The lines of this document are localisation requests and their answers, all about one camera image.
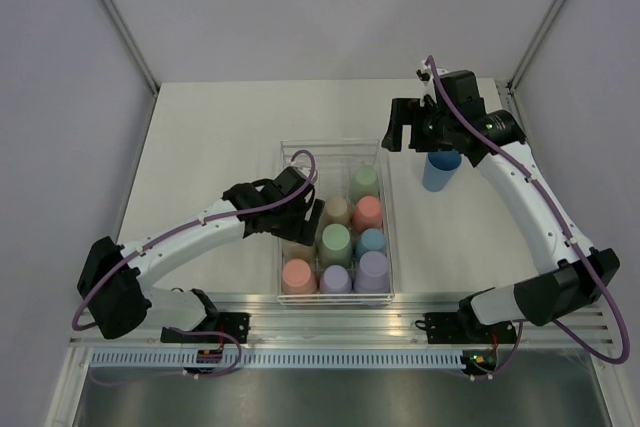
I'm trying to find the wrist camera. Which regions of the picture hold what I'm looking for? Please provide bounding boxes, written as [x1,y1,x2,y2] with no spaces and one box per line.
[416,59,435,97]
[288,150,314,176]

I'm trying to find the small purple cup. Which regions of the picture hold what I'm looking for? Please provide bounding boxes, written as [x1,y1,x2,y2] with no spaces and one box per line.
[320,265,352,294]

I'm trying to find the pink cup front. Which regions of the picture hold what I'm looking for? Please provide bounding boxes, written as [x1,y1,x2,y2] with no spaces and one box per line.
[281,259,318,295]

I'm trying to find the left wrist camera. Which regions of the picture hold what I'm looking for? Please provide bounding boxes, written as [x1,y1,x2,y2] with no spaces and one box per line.
[288,150,314,176]

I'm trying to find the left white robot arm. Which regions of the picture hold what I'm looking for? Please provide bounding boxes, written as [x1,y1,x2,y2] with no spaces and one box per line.
[72,166,324,343]

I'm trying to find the pink cup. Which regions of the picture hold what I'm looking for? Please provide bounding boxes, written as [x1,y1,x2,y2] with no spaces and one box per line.
[281,259,318,295]
[352,196,383,233]

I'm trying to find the pink cup rear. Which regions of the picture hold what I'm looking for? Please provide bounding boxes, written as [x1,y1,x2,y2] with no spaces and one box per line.
[352,196,383,233]

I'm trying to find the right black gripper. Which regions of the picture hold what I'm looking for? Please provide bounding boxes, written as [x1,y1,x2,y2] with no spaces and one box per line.
[381,97,456,152]

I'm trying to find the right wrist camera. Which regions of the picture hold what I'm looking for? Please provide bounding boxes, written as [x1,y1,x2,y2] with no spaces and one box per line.
[416,59,435,97]

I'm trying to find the right aluminium frame post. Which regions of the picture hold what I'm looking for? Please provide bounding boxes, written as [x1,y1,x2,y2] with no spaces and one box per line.
[506,0,569,94]

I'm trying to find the aluminium front rail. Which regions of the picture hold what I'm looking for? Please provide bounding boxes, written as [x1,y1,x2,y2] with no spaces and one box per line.
[69,294,616,347]

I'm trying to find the clear wire dish rack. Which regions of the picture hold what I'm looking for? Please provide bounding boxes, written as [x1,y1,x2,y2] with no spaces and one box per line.
[276,139,397,308]

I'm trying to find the white slotted cable duct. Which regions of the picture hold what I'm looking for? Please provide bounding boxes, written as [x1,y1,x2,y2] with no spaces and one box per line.
[90,348,464,370]

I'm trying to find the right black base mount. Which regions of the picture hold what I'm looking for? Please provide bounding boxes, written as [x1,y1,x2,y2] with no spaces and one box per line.
[414,312,517,346]

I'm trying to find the left aluminium frame post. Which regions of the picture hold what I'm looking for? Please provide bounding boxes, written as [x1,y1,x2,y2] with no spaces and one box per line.
[97,0,160,99]

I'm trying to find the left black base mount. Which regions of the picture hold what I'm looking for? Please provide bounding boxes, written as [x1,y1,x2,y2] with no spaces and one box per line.
[160,312,250,344]

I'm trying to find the light blue cup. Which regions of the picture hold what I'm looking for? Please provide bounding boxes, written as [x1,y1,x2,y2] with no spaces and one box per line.
[354,228,387,261]

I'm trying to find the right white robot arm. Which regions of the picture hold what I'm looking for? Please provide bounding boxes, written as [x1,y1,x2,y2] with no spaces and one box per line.
[382,66,620,342]

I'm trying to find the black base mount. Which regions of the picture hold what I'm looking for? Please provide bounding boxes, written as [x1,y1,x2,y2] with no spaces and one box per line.
[414,312,517,346]
[160,312,250,344]

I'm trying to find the beige cup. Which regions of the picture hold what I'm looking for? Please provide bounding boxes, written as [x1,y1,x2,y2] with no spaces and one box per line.
[281,240,317,264]
[321,196,352,230]

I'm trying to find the large purple cup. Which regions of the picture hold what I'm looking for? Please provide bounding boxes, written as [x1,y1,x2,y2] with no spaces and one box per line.
[354,251,390,293]

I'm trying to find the aluminium frame post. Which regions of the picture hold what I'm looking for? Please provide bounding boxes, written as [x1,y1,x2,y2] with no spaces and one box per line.
[97,0,160,99]
[506,0,569,94]

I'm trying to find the green cup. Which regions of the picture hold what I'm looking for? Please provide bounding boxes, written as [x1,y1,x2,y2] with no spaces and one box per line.
[318,223,353,268]
[350,165,379,204]

